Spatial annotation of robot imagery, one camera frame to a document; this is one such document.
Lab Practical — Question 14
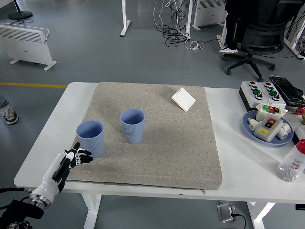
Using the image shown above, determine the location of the white panel heater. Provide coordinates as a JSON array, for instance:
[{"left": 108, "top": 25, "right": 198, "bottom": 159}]
[
  {"left": 192, "top": 0, "right": 227, "bottom": 30},
  {"left": 0, "top": 22, "right": 57, "bottom": 71}
]

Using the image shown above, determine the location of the white four-button control box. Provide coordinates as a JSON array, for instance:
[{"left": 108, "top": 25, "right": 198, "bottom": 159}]
[{"left": 258, "top": 82, "right": 287, "bottom": 109}]

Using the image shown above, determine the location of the silver foot pedal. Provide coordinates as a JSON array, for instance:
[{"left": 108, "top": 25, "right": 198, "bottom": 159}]
[{"left": 216, "top": 202, "right": 237, "bottom": 224}]

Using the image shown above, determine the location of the white plug with cord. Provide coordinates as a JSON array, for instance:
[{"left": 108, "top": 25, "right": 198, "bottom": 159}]
[{"left": 184, "top": 39, "right": 205, "bottom": 51}]

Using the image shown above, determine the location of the person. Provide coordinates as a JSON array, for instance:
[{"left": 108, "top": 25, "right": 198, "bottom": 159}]
[{"left": 219, "top": 0, "right": 301, "bottom": 54}]

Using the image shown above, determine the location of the black plastic tray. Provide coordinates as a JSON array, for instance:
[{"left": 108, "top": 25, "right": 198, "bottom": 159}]
[{"left": 269, "top": 75, "right": 305, "bottom": 106}]

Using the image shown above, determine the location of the white desk frame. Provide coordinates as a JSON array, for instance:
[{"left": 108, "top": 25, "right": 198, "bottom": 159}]
[{"left": 283, "top": 14, "right": 305, "bottom": 60}]

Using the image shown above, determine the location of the beige red rocker switch box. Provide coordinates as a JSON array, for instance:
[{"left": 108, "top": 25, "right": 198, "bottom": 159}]
[{"left": 254, "top": 116, "right": 284, "bottom": 144}]

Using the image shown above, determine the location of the white desk leg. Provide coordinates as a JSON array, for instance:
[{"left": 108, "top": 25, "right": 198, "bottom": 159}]
[
  {"left": 120, "top": 0, "right": 131, "bottom": 37},
  {"left": 184, "top": 0, "right": 194, "bottom": 40},
  {"left": 216, "top": 20, "right": 228, "bottom": 52}
]

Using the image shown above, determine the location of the black floor cable bundle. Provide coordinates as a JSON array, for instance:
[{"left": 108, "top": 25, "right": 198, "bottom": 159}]
[{"left": 156, "top": 0, "right": 191, "bottom": 47}]

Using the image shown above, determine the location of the black fan stand base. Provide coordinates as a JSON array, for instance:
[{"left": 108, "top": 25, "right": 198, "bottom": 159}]
[{"left": 8, "top": 0, "right": 33, "bottom": 20}]

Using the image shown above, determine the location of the grey-brown mat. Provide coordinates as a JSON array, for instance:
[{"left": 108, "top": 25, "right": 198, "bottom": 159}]
[{"left": 63, "top": 82, "right": 224, "bottom": 195}]

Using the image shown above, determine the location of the white green-red button switch box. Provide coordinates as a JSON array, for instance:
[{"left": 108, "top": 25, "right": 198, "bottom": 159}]
[{"left": 255, "top": 103, "right": 286, "bottom": 122}]

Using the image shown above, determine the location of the blue ribbed cup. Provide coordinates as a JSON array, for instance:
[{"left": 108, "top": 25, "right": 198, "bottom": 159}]
[
  {"left": 76, "top": 120, "right": 105, "bottom": 158},
  {"left": 120, "top": 108, "right": 146, "bottom": 144}
]

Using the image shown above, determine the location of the white three-button control box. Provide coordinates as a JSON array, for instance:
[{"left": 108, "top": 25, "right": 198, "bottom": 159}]
[{"left": 239, "top": 81, "right": 270, "bottom": 112}]

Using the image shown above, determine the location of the white table leg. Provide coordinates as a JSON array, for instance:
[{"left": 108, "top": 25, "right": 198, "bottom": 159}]
[
  {"left": 246, "top": 201, "right": 276, "bottom": 229},
  {"left": 82, "top": 192, "right": 103, "bottom": 229}
]

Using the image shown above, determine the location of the black pedal cable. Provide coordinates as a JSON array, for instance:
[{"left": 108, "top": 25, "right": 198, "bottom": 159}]
[{"left": 232, "top": 213, "right": 246, "bottom": 229}]

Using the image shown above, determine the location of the white hanging cable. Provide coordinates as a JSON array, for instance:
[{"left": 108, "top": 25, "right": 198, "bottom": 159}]
[{"left": 152, "top": 0, "right": 172, "bottom": 27}]

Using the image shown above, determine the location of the white pipe fitting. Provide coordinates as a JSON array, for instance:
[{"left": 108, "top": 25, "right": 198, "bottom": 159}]
[
  {"left": 247, "top": 116, "right": 260, "bottom": 132},
  {"left": 276, "top": 122, "right": 293, "bottom": 140}
]

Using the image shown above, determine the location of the small white box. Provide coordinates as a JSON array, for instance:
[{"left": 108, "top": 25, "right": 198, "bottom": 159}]
[{"left": 294, "top": 125, "right": 305, "bottom": 141}]

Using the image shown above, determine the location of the black office chair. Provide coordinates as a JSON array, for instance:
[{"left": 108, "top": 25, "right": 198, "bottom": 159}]
[{"left": 223, "top": 0, "right": 297, "bottom": 82}]

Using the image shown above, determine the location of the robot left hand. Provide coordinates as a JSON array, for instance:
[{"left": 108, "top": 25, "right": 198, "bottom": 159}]
[{"left": 30, "top": 142, "right": 94, "bottom": 204}]

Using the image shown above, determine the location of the clear red-capped bead bottle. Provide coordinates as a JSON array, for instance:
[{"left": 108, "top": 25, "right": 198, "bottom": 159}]
[{"left": 276, "top": 138, "right": 305, "bottom": 183}]

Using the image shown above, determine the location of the white wall switch plate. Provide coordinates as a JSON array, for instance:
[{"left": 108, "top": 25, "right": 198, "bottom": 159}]
[{"left": 171, "top": 87, "right": 196, "bottom": 112}]

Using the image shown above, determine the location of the blue plate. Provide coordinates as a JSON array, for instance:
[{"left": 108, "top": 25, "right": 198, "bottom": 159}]
[{"left": 242, "top": 110, "right": 294, "bottom": 146}]

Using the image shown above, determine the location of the person's foot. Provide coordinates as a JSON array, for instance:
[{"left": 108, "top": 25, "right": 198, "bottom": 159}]
[{"left": 0, "top": 92, "right": 19, "bottom": 125}]

